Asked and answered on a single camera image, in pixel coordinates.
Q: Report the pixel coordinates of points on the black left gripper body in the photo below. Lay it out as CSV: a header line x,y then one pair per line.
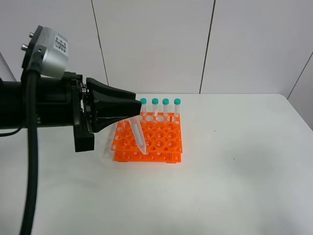
x,y
58,103

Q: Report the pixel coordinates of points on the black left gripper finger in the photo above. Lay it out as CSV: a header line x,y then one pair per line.
x,y
108,105

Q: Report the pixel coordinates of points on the clear tube with teal cap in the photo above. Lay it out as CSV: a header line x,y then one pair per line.
x,y
138,134

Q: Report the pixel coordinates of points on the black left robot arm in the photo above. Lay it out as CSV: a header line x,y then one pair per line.
x,y
13,108

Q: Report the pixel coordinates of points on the orange test tube rack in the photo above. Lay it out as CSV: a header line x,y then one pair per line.
x,y
162,136

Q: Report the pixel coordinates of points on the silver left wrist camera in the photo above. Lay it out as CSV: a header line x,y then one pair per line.
x,y
47,52

